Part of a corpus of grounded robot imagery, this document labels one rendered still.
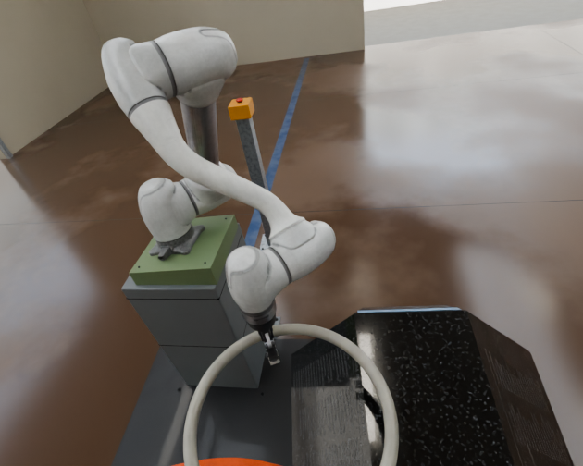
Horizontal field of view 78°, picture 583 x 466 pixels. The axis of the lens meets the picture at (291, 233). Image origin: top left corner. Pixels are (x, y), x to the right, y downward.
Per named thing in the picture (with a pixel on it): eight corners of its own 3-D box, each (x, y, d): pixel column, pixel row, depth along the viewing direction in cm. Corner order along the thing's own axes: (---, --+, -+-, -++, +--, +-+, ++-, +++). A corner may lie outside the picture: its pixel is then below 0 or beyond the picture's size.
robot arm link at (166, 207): (148, 231, 148) (123, 185, 136) (189, 212, 155) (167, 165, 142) (159, 248, 137) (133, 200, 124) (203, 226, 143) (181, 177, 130)
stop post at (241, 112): (288, 233, 277) (259, 91, 208) (285, 251, 262) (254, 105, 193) (263, 235, 281) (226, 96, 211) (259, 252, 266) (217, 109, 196)
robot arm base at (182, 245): (143, 263, 141) (137, 251, 138) (169, 228, 158) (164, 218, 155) (184, 262, 136) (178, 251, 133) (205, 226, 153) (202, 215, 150)
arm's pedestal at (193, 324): (175, 395, 190) (102, 299, 139) (204, 316, 228) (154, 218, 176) (266, 400, 181) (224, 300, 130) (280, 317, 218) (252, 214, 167)
